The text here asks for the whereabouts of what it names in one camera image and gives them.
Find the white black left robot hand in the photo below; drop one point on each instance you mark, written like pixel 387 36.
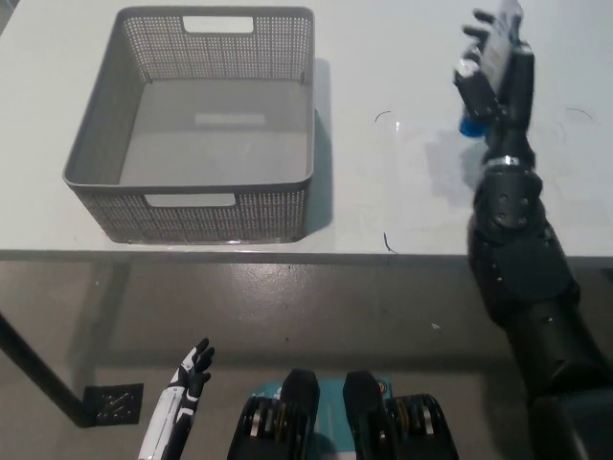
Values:
pixel 170 412

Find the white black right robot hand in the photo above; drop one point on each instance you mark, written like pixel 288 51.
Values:
pixel 519 96

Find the white blue shampoo tube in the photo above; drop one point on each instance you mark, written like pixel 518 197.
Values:
pixel 471 128

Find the black table foot plate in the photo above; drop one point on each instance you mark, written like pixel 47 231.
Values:
pixel 115 405

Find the black metal table leg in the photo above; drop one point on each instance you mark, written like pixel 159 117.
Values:
pixel 43 371

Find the grey perforated plastic basket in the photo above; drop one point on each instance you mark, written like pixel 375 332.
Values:
pixel 117 96

